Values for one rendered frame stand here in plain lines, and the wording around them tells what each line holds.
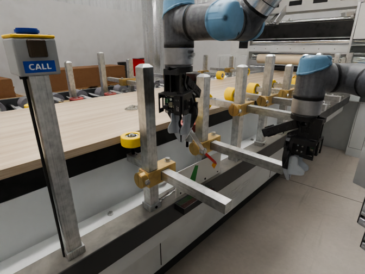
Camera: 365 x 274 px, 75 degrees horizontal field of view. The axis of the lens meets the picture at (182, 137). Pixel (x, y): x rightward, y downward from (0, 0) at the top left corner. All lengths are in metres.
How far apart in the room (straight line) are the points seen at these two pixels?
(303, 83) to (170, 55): 0.34
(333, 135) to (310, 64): 2.87
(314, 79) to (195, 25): 0.33
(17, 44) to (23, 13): 7.58
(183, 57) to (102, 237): 0.53
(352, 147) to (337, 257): 1.77
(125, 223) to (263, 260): 1.08
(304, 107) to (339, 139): 2.84
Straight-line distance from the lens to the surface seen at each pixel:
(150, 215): 0.80
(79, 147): 0.83
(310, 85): 0.69
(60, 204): 0.63
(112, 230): 0.77
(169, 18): 0.60
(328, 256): 1.86
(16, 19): 8.01
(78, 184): 0.89
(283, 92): 1.48
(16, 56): 0.51
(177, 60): 0.59
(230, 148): 0.87
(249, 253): 1.70
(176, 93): 0.59
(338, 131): 3.50
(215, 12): 0.52
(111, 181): 0.95
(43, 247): 0.92
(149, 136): 0.69
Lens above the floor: 1.20
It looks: 21 degrees down
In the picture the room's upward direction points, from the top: straight up
